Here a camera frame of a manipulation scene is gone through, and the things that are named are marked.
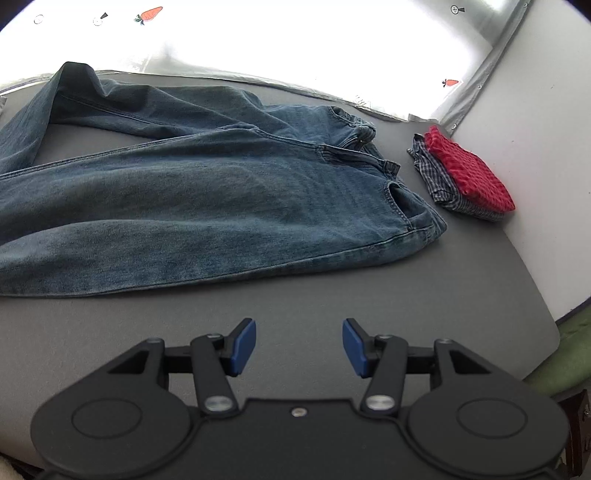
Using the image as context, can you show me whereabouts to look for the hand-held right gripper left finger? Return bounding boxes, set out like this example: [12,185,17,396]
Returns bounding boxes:
[107,318,257,418]

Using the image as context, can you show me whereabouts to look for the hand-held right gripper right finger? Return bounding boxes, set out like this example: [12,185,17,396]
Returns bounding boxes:
[342,318,493,417]

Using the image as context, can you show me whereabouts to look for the blue denim jeans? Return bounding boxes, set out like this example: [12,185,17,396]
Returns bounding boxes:
[0,61,448,299]

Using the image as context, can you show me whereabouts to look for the folded plaid shirt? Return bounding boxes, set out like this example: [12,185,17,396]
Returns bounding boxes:
[407,133,506,223]

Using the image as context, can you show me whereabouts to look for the red knitted cloth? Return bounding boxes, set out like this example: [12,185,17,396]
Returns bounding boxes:
[424,125,516,213]

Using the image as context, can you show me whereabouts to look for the green cushion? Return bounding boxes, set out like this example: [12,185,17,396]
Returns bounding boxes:
[523,306,591,398]

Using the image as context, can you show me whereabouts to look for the white printed curtain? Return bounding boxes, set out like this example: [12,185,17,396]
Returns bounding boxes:
[0,0,530,123]

